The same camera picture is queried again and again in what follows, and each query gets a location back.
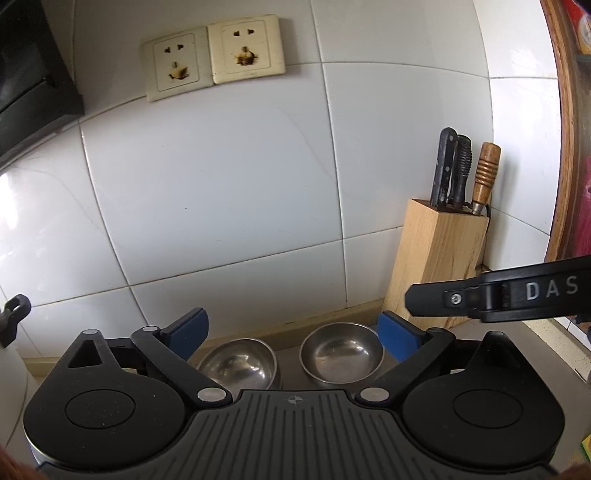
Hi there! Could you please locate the steel bowl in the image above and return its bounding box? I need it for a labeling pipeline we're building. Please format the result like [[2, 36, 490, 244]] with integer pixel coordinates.
[[298, 322, 385, 389], [197, 338, 281, 399]]

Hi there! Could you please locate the wooden knife block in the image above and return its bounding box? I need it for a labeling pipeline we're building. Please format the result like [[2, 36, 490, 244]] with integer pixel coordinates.
[[382, 199, 489, 330]]

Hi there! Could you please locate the yellow green sponge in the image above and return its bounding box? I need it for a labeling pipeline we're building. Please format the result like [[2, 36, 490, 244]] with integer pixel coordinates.
[[580, 435, 591, 463]]

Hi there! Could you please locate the large aluminium pot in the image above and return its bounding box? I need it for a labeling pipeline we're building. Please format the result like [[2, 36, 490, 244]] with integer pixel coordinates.
[[0, 294, 38, 467]]

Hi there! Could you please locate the black range hood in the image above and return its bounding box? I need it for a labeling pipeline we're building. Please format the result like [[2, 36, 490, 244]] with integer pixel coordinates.
[[1, 1, 84, 169]]

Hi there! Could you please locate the black riveted knife handle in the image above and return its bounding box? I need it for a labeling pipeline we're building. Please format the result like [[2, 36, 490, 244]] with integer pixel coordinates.
[[430, 127, 458, 210]]

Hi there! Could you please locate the black ribbed knife handle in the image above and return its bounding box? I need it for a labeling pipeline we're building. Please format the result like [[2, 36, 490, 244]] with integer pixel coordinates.
[[449, 135, 473, 209]]

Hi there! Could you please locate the brown wooden knife handle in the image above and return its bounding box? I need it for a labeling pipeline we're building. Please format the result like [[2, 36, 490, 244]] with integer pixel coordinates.
[[471, 142, 501, 216]]

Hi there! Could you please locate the wooden window frame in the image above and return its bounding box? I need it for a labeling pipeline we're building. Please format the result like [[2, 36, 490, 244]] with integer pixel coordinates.
[[541, 1, 590, 261]]

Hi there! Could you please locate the left wall socket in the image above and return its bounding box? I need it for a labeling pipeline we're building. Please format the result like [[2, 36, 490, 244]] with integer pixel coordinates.
[[140, 26, 214, 102]]

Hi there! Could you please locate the wall socket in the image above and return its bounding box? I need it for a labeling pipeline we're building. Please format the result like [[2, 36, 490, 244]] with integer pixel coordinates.
[[140, 26, 214, 102], [206, 14, 287, 85]]

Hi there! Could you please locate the right wall socket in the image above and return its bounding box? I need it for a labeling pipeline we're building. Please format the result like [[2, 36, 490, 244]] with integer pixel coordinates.
[[206, 14, 287, 85]]

